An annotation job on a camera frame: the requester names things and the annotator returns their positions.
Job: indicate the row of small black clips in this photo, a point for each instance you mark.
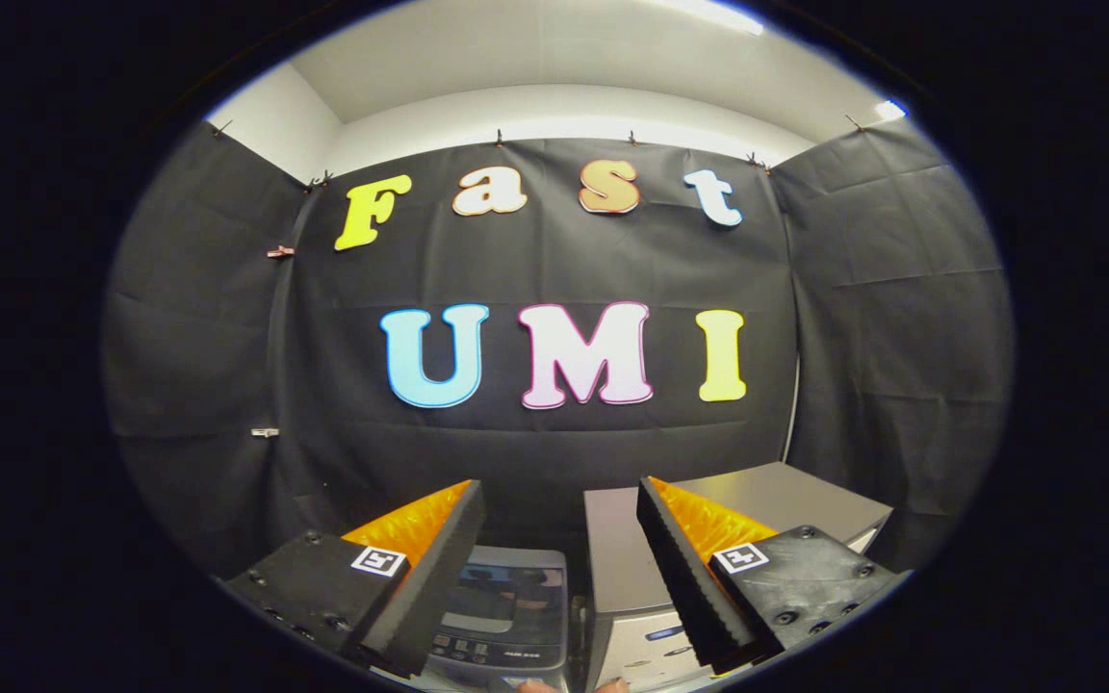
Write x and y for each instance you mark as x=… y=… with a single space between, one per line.
x=323 y=180

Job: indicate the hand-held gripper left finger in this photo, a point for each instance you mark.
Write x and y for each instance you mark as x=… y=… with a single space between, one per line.
x=434 y=587

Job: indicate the black backdrop cloth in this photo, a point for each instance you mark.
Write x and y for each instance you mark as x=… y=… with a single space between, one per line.
x=535 y=260

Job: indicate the pink clip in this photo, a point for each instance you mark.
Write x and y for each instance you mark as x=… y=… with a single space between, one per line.
x=280 y=252

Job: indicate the small ceiling light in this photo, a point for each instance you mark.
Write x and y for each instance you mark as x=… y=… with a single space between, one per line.
x=889 y=110

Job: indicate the grey cabinet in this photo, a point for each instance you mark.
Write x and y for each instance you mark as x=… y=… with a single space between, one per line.
x=617 y=568

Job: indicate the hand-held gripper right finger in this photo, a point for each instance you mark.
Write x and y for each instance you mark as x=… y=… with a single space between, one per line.
x=684 y=577

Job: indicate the grey washing machine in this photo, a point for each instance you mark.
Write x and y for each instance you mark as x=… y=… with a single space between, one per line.
x=497 y=656

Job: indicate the long ceiling light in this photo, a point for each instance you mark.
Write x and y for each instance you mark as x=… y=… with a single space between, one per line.
x=718 y=14

